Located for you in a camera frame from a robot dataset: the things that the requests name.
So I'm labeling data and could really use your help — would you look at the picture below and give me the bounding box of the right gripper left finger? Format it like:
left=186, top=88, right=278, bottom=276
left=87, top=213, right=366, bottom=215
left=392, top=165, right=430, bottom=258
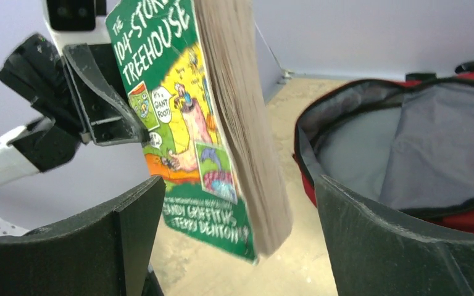
left=0, top=177, right=165, bottom=295

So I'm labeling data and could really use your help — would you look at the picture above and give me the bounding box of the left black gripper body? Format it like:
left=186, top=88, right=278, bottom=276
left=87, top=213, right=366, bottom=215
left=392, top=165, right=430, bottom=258
left=0, top=33, right=84, bottom=135

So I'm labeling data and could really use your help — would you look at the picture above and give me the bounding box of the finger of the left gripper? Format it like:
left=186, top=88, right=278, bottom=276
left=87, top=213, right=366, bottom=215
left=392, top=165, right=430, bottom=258
left=63, top=44, right=150, bottom=146

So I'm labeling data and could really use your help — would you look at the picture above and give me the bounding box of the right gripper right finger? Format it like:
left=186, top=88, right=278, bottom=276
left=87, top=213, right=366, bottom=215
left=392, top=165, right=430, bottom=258
left=315, top=176, right=474, bottom=295

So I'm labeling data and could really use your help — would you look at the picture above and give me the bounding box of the green treehouse paperback book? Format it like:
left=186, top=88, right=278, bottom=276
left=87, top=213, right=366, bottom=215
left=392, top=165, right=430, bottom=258
left=106, top=1, right=293, bottom=261

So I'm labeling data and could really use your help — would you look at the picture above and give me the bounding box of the red backpack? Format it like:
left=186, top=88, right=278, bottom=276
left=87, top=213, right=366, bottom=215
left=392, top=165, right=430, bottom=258
left=293, top=61, right=474, bottom=233

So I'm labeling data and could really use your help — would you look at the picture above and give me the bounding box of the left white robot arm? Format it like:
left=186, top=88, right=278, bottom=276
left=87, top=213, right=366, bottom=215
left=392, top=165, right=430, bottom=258
left=0, top=33, right=149, bottom=236

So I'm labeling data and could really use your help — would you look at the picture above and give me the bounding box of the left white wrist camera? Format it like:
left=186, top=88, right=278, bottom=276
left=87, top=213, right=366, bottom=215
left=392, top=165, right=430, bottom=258
left=41, top=0, right=119, bottom=54

